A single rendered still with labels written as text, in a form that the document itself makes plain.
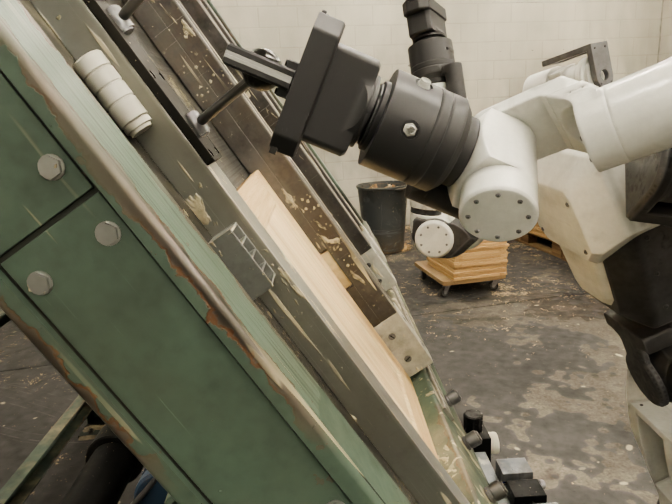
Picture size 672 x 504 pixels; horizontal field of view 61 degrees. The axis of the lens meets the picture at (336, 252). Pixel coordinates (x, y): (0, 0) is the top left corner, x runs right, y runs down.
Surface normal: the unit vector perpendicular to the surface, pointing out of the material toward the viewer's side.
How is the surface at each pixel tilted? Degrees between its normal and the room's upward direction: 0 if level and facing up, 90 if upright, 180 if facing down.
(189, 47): 90
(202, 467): 90
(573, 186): 82
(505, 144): 44
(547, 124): 123
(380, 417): 90
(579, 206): 101
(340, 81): 90
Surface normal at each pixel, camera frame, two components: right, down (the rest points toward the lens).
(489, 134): 0.32, -0.57
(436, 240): -0.30, 0.25
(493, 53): 0.23, 0.23
